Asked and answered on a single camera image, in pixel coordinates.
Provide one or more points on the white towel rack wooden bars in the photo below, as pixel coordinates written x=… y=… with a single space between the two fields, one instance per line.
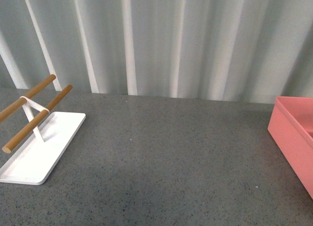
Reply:
x=37 y=147

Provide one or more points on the pink plastic box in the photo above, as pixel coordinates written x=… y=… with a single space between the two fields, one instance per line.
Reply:
x=291 y=127

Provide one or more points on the white pleated curtain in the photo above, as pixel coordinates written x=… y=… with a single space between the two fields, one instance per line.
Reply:
x=230 y=50

